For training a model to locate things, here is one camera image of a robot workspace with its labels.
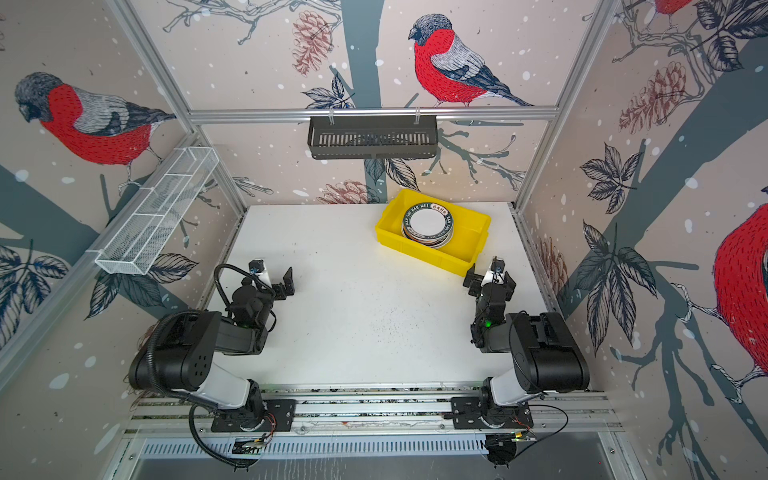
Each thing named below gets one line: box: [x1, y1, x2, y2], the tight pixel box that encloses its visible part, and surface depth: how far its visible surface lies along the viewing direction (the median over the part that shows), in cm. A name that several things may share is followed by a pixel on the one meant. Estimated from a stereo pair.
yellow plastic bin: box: [375, 188, 492, 277], surface depth 108 cm
